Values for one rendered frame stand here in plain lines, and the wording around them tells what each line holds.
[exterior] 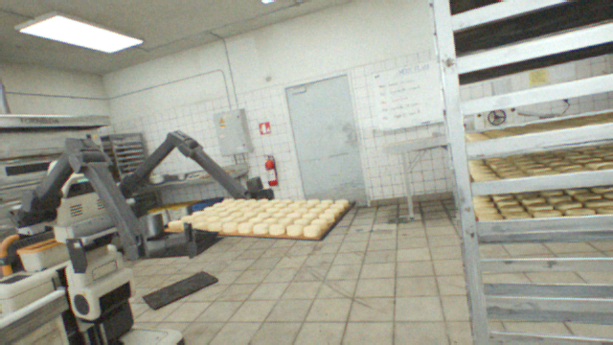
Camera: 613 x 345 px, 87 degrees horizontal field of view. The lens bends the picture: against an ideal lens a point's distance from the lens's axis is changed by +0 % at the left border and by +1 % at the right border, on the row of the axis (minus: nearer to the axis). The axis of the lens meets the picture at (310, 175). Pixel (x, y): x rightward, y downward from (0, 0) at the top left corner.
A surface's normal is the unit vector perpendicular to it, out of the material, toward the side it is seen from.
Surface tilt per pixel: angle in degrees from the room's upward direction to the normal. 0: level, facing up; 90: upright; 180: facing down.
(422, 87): 90
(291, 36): 90
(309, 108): 90
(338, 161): 90
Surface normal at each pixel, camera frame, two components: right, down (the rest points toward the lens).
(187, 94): -0.26, 0.16
